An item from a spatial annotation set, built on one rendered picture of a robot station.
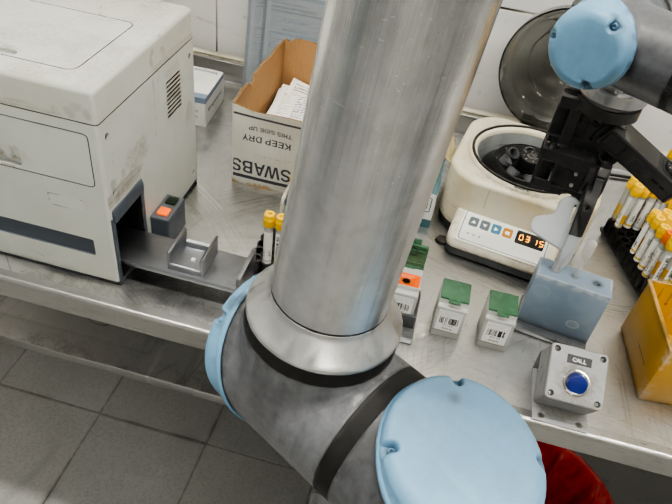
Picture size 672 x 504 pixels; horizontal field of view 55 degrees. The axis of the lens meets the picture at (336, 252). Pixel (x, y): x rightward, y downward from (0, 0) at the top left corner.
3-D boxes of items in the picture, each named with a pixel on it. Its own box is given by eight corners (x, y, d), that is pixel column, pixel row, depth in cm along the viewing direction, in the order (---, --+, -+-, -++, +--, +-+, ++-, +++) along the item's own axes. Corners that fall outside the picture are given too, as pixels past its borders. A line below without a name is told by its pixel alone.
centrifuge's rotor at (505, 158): (466, 198, 106) (477, 162, 101) (486, 154, 117) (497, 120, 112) (559, 229, 103) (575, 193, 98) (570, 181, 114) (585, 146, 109)
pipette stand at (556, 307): (512, 330, 92) (535, 280, 86) (520, 299, 97) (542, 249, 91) (582, 355, 90) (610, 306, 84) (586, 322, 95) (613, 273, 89)
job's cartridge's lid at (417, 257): (402, 236, 86) (402, 234, 86) (395, 265, 88) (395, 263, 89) (430, 243, 85) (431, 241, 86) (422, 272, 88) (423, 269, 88)
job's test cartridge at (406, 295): (381, 318, 89) (389, 286, 85) (387, 295, 93) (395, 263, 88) (410, 325, 89) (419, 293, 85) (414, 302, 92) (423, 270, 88)
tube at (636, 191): (613, 239, 110) (641, 189, 103) (606, 233, 111) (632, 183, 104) (619, 236, 111) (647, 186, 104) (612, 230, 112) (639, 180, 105)
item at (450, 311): (429, 333, 90) (439, 299, 86) (433, 309, 94) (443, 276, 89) (457, 340, 90) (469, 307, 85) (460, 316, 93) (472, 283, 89)
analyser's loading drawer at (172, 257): (99, 264, 90) (94, 236, 86) (122, 235, 95) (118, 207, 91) (239, 301, 88) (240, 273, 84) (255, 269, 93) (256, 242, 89)
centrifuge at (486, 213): (419, 245, 104) (436, 183, 96) (463, 158, 126) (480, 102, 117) (567, 297, 99) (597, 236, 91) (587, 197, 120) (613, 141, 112)
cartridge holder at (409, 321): (372, 335, 88) (376, 317, 86) (383, 291, 95) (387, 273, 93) (410, 345, 88) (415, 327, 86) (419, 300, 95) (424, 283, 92)
